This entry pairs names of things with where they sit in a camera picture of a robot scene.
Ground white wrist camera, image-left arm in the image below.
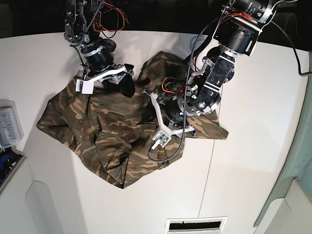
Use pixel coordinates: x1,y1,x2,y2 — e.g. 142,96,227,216
75,78,95,95

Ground clear plastic parts box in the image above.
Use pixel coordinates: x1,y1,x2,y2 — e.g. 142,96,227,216
0,99,24,149

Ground white wrist camera, image-right arm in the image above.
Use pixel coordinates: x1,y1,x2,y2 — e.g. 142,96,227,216
151,126,171,150

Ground white slotted vent tray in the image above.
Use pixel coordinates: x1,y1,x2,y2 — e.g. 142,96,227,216
165,216,228,234

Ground camouflage t-shirt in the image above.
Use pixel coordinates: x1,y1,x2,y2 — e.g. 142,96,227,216
36,51,229,189

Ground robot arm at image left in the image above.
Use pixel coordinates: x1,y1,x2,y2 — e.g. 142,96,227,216
64,0,135,98

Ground black cable on table edge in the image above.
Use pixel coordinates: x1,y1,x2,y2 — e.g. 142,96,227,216
269,20,312,77

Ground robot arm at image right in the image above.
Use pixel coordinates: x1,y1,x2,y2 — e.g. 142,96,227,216
145,0,280,142

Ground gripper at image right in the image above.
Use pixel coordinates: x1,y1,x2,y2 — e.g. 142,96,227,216
141,89,195,137

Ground blue items in bin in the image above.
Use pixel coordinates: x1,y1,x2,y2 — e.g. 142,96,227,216
0,147,22,184

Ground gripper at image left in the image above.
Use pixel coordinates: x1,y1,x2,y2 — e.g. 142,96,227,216
79,46,135,98

